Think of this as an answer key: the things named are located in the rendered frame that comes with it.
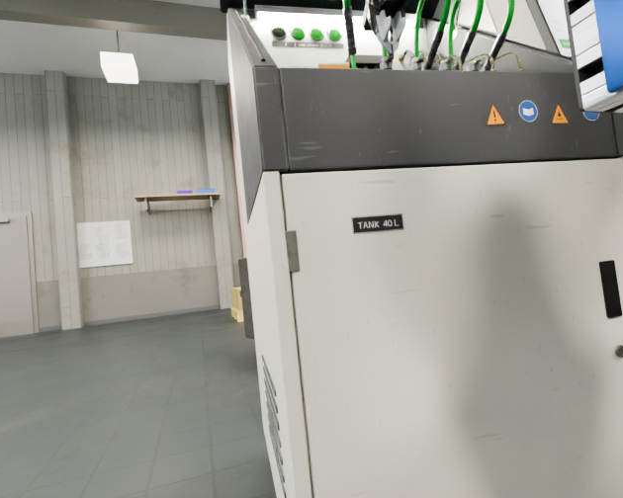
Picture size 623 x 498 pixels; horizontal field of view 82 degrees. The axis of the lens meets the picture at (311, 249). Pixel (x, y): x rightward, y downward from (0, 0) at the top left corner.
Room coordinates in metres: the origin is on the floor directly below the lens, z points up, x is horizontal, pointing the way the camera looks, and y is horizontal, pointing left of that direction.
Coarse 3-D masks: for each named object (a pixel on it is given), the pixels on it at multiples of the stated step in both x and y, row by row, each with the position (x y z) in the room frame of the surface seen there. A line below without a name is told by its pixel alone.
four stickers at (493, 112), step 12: (492, 108) 0.60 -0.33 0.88; (528, 108) 0.62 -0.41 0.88; (552, 108) 0.63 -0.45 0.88; (564, 108) 0.64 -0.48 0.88; (492, 120) 0.60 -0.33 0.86; (504, 120) 0.61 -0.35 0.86; (528, 120) 0.62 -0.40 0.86; (552, 120) 0.63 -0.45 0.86; (564, 120) 0.64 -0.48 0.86; (588, 120) 0.65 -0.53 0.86
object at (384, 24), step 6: (384, 12) 0.78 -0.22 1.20; (378, 18) 0.80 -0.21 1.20; (384, 18) 0.78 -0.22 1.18; (390, 18) 0.76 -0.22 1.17; (378, 24) 0.80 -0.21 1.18; (384, 24) 0.79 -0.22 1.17; (390, 24) 0.76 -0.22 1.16; (384, 30) 0.79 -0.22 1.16; (378, 36) 0.81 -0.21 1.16; (384, 36) 0.80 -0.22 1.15; (384, 42) 0.80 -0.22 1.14; (390, 42) 0.81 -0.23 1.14; (390, 48) 0.81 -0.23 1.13
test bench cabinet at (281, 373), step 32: (256, 224) 0.73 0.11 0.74; (256, 256) 0.82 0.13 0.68; (256, 288) 0.94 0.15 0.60; (288, 288) 0.52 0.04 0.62; (288, 320) 0.52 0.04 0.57; (288, 352) 0.52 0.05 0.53; (288, 384) 0.52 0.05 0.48; (288, 416) 0.52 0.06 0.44; (288, 448) 0.54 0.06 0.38; (288, 480) 0.59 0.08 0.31
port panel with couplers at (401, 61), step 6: (402, 42) 1.16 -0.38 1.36; (408, 42) 1.17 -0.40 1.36; (420, 42) 1.18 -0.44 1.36; (426, 42) 1.18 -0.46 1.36; (402, 48) 1.16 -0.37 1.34; (408, 48) 1.17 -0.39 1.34; (420, 48) 1.18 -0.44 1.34; (426, 48) 1.18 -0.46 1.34; (396, 54) 1.16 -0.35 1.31; (402, 54) 1.13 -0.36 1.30; (408, 54) 1.17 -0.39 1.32; (396, 60) 1.16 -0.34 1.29; (402, 60) 1.16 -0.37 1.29; (408, 60) 1.17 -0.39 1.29; (396, 66) 1.16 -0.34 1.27; (402, 66) 1.16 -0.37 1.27; (408, 66) 1.17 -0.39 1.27
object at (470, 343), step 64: (320, 192) 0.54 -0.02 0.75; (384, 192) 0.56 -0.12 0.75; (448, 192) 0.58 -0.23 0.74; (512, 192) 0.61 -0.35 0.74; (576, 192) 0.64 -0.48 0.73; (320, 256) 0.53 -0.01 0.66; (384, 256) 0.56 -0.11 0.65; (448, 256) 0.58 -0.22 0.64; (512, 256) 0.61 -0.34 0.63; (576, 256) 0.63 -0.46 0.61; (320, 320) 0.53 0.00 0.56; (384, 320) 0.55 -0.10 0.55; (448, 320) 0.58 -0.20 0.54; (512, 320) 0.60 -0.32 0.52; (576, 320) 0.63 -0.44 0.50; (320, 384) 0.53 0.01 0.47; (384, 384) 0.55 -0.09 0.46; (448, 384) 0.57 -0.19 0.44; (512, 384) 0.60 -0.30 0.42; (576, 384) 0.63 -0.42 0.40; (320, 448) 0.53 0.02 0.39; (384, 448) 0.55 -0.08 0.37; (448, 448) 0.57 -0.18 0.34; (512, 448) 0.60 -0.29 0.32; (576, 448) 0.62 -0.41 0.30
